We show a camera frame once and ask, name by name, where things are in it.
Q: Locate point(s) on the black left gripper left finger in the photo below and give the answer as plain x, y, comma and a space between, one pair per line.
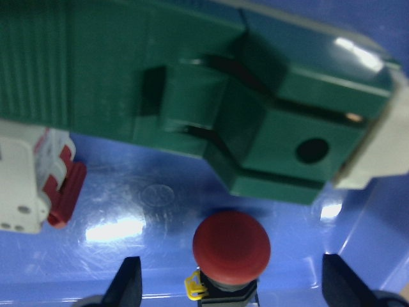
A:
126, 287

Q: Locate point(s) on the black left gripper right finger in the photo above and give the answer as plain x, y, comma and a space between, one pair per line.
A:
341, 286

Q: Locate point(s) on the red emergency stop button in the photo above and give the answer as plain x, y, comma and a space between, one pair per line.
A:
232, 250

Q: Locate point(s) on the blue plastic tray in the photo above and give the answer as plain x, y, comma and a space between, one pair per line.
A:
147, 202

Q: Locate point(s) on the white circuit breaker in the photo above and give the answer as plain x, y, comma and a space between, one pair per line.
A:
40, 180

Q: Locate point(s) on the green electrical module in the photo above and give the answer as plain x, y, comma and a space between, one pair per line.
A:
276, 108

